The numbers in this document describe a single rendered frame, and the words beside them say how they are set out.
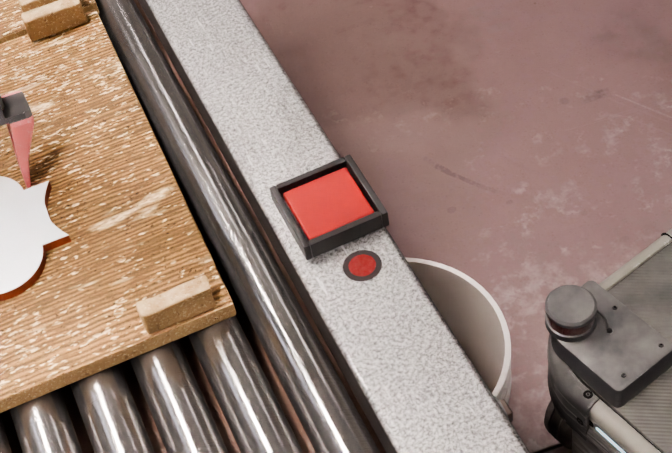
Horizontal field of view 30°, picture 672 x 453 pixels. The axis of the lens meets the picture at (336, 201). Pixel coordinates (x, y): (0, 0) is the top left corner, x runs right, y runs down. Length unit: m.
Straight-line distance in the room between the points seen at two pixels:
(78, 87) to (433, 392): 0.47
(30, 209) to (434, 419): 0.39
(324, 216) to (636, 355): 0.77
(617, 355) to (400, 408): 0.82
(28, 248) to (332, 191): 0.26
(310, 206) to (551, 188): 1.27
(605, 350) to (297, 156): 0.73
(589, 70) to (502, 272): 0.52
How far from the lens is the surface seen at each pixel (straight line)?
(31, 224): 1.08
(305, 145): 1.11
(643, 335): 1.74
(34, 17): 1.25
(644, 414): 1.73
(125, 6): 1.30
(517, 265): 2.17
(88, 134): 1.15
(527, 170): 2.31
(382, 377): 0.95
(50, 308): 1.03
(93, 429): 0.98
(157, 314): 0.97
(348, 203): 1.04
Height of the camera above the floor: 1.71
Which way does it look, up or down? 48 degrees down
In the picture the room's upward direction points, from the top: 11 degrees counter-clockwise
